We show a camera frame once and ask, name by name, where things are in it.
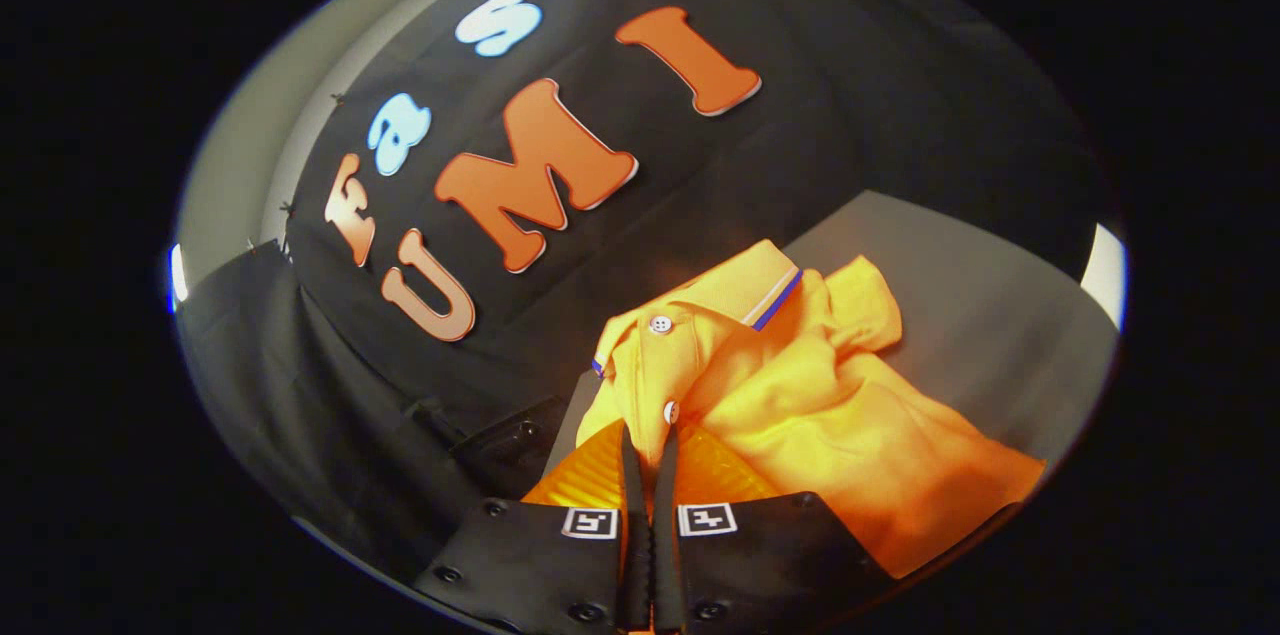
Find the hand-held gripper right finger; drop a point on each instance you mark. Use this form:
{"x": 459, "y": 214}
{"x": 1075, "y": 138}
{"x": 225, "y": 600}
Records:
{"x": 760, "y": 565}

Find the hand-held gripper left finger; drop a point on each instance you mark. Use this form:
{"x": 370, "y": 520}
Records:
{"x": 560, "y": 565}

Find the yellow polo shirt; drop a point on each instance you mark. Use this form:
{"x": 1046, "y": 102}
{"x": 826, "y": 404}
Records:
{"x": 800, "y": 415}

